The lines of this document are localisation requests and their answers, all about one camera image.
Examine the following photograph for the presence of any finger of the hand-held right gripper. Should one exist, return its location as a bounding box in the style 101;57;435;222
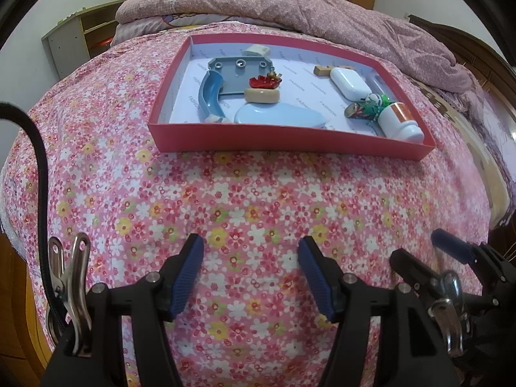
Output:
390;249;444;305
431;229;504;275

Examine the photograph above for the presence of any white earbuds case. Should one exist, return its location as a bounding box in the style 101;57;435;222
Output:
330;68;373;101

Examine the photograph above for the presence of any grey plate with holes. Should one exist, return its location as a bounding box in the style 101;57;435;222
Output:
208;56;275;96

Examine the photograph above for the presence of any beige patterned mat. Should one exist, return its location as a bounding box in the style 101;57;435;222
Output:
411;76;516;226

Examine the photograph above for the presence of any notched wooden block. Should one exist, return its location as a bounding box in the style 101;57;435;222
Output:
313;64;354;78

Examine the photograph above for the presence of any light blue oval case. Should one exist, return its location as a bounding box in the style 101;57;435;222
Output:
234;103;328;130

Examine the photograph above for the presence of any white bottle orange label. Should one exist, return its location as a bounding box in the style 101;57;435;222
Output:
377;102;425;144

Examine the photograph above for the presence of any green monster keychain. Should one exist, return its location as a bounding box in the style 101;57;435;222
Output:
364;93;392;119

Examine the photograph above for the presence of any small beige shelf unit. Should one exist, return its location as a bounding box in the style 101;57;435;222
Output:
41;0;130;79

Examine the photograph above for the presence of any pink floral bed sheet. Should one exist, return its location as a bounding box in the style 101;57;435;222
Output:
0;22;501;387

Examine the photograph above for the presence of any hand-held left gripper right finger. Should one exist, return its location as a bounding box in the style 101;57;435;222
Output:
297;236;460;387

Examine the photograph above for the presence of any metal spring clip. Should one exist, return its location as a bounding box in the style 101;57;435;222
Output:
428;271;465;357
47;232;93;357

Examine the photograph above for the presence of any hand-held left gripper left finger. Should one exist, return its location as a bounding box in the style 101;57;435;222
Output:
42;234;204;387

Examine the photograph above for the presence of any dark wooden headboard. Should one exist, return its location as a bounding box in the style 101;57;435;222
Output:
408;14;516;101

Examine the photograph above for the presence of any blue curved pipe piece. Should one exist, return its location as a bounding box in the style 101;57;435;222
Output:
197;70;230;125

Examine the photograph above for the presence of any pink cardboard box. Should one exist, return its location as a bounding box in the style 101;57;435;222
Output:
147;34;437;163

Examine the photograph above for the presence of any pink folded quilt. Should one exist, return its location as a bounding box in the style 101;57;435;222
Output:
115;0;490;93

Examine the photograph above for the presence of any wooden bedside cabinet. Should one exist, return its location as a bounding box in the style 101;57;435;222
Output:
0;230;57;387

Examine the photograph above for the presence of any black cable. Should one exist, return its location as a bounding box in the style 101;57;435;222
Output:
0;103;67;331

